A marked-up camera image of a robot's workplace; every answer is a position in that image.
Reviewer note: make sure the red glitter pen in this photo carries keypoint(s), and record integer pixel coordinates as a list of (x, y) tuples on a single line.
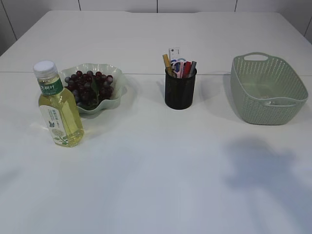
[(186, 70)]

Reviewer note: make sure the yellow tea bottle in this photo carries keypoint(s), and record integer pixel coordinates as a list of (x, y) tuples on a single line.
[(57, 106)]

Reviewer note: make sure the silver glitter pen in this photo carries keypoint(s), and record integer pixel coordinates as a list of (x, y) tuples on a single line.
[(192, 69)]

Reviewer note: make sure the black mesh pen holder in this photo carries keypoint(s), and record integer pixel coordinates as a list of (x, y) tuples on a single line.
[(179, 91)]

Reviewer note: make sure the clear plastic sheet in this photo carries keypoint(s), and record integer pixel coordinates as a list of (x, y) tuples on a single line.
[(267, 95)]

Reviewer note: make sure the blue scissors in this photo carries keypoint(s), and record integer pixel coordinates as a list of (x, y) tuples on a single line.
[(178, 60)]

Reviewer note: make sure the green translucent wavy plate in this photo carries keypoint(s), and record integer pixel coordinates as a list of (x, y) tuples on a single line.
[(118, 83)]

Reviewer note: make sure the pink purple scissors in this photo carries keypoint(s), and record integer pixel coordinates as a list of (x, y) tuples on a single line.
[(177, 68)]

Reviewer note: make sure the clear plastic ruler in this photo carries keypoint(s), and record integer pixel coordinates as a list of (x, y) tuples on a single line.
[(174, 53)]

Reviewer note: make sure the green plastic basket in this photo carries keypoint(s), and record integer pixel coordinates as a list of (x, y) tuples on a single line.
[(272, 71)]

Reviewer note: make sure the gold glitter pen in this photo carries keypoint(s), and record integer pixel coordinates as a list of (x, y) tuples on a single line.
[(168, 65)]

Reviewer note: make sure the purple artificial grape bunch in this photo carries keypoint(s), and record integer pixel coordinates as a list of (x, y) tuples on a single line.
[(90, 89)]

